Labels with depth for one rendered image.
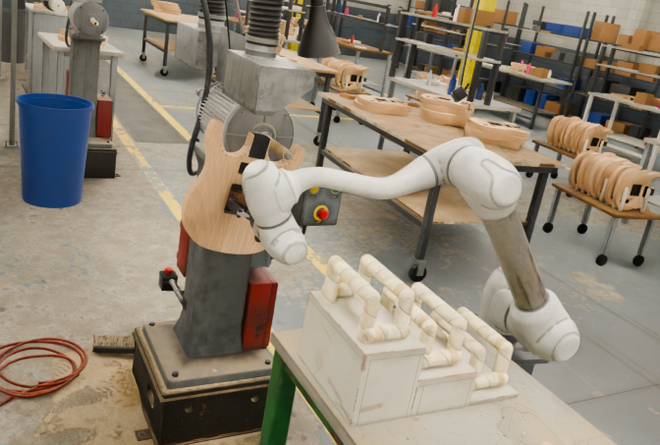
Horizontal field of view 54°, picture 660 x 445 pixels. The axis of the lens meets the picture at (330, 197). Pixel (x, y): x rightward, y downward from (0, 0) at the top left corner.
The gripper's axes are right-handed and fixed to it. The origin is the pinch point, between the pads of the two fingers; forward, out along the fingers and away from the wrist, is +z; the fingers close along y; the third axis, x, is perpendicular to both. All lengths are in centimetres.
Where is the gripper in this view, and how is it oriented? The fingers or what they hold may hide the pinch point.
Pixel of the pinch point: (242, 200)
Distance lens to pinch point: 208.8
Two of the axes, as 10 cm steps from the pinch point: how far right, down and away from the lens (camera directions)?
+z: -4.5, -3.3, 8.3
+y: 8.3, 1.7, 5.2
